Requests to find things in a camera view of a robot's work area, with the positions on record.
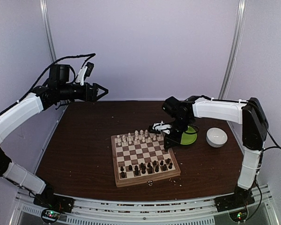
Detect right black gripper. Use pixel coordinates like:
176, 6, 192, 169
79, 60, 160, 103
164, 116, 192, 149

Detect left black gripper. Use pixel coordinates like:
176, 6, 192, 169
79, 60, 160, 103
58, 82, 108, 102

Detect wooden chess board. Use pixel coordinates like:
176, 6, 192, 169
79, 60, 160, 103
111, 135, 181, 187

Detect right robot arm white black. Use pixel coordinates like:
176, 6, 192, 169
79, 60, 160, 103
162, 95, 269, 207

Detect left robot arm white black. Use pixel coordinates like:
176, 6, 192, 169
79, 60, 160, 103
0, 62, 109, 208

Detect white chess pieces row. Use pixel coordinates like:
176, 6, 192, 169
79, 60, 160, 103
114, 130, 163, 147

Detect green plate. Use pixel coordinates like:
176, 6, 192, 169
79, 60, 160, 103
180, 125, 199, 145

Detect white bowl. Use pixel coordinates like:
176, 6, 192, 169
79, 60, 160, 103
206, 127, 228, 148

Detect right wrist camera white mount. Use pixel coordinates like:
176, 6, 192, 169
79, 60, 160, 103
148, 121, 172, 134

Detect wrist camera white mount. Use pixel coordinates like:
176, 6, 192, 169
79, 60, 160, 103
148, 121, 172, 134
75, 62, 94, 86

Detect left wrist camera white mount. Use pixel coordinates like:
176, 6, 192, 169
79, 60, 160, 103
75, 62, 94, 86

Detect right aluminium frame post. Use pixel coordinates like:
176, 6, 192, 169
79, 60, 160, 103
217, 0, 246, 100

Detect aluminium frame post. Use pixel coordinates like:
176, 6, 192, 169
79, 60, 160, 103
217, 0, 246, 100
39, 0, 57, 62

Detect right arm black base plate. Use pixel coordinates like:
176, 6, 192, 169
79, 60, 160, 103
214, 194, 255, 212

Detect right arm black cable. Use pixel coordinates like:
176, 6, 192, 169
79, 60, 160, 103
259, 110, 281, 150

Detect left aluminium frame post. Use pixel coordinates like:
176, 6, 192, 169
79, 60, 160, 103
39, 0, 57, 62

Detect front aluminium rail base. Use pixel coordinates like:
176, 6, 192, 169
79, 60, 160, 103
8, 185, 281, 225

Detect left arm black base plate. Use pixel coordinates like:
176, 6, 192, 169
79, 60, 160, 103
33, 195, 74, 213

